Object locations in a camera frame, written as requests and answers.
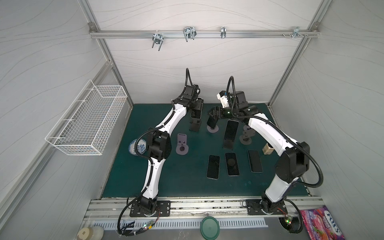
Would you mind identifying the blue white ceramic dish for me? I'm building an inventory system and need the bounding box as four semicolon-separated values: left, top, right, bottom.
129;139;147;156

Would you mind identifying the pink candy bag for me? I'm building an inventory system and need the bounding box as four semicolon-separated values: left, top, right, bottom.
300;206;345;240

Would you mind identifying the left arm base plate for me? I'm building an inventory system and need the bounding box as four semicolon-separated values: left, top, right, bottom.
130;201;171;218

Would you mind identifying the metal hook clamp right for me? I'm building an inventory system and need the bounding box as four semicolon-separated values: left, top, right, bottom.
282;27;309;39

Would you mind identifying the black phone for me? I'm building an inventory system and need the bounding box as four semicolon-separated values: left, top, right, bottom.
191;110;202;119
207;116;218;129

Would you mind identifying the small jar black lid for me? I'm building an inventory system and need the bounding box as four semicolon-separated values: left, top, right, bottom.
263;143;275;155

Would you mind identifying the metal hook clamp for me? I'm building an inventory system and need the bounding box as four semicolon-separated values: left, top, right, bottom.
183;26;197;42
282;27;309;39
152;33;164;51

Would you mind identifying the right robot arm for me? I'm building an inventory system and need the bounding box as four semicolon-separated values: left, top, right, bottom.
207;77;324;215

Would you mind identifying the black stand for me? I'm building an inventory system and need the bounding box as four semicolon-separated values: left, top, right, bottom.
223;140;235;150
189;119;201;132

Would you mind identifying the aluminium crossbar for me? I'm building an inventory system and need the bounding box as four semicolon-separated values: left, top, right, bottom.
90;29;320;39

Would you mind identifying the black stand back left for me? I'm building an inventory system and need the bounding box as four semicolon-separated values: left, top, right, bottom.
189;119;201;132

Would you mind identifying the green round lid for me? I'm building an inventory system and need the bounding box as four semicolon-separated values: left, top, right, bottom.
200;216;220;240

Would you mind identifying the green table mat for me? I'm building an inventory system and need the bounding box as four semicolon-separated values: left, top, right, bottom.
101;103;310;198

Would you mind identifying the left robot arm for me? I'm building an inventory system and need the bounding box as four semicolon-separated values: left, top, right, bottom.
117;69;204;237

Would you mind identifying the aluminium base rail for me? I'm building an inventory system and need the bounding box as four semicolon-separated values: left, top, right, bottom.
81;196;325;231

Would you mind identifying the metal hook clamp middle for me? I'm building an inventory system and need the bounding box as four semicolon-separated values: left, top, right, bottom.
183;26;197;42

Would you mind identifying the black stand right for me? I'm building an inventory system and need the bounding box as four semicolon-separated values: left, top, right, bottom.
223;140;235;150

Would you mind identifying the cracked phone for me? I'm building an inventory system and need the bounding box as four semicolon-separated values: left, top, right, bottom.
225;153;240;176

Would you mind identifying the metal ring clamp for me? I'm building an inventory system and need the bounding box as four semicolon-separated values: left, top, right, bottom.
221;27;227;39

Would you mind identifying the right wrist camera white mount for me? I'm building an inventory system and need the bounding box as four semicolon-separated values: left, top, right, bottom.
217;91;230;108

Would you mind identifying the metal hook clamp left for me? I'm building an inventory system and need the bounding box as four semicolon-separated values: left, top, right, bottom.
152;33;164;51

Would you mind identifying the green-edged phone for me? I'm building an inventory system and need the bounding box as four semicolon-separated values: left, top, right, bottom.
207;155;220;180
248;150;263;173

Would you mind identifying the white wire basket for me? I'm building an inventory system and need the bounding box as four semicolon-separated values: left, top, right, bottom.
45;80;127;156

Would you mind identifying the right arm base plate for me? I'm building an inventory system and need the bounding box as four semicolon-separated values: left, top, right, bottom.
245;199;288;216

